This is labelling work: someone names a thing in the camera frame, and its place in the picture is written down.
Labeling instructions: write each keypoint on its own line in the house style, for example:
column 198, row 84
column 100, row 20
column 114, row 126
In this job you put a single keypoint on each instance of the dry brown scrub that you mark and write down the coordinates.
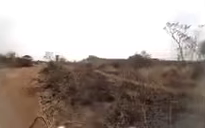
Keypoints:
column 123, row 93

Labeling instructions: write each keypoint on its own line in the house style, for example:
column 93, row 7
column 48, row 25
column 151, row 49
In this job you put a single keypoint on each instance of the distant dark bush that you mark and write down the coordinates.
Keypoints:
column 139, row 59

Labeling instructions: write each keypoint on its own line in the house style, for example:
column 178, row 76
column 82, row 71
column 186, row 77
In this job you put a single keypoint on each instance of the robot's own part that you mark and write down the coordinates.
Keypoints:
column 61, row 127

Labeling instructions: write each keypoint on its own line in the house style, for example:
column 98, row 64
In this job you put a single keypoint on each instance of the distant dark bushes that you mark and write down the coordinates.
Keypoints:
column 21, row 61

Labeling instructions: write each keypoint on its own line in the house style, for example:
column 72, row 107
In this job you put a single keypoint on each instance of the bare thin tree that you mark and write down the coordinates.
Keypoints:
column 180, row 43

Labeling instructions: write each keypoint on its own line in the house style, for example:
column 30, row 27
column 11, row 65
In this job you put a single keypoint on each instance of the brown dirt road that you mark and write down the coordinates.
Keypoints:
column 10, row 96

